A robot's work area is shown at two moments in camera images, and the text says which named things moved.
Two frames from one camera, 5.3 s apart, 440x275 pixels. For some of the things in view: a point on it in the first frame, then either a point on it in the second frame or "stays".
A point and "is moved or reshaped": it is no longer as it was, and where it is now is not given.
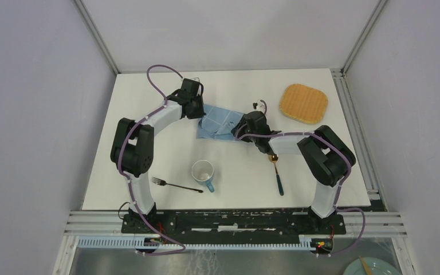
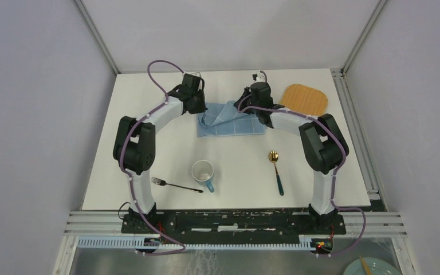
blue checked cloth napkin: [218, 123] is moved or reshaped
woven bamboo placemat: [303, 103] stays
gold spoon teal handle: [274, 158] stays
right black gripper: [239, 128] -> [242, 105]
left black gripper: [201, 112] stays
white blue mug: [203, 171] stays
